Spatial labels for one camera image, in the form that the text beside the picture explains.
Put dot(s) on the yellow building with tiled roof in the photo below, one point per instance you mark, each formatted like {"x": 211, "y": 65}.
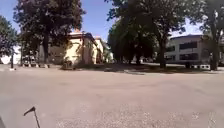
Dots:
{"x": 80, "y": 50}

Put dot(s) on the robot's own part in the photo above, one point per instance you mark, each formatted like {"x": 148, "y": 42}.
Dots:
{"x": 33, "y": 111}

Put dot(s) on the tall tree with thick trunk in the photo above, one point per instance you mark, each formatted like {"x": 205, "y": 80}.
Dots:
{"x": 213, "y": 30}

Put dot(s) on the group of big shady trees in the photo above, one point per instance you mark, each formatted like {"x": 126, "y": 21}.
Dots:
{"x": 143, "y": 30}

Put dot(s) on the big dark broad-crowned tree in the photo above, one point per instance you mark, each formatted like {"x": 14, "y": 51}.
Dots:
{"x": 46, "y": 20}

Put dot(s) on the grey asphalt road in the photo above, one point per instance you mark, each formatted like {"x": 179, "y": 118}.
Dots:
{"x": 113, "y": 96}

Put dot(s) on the white flat-roofed building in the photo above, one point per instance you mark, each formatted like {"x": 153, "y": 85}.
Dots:
{"x": 188, "y": 50}

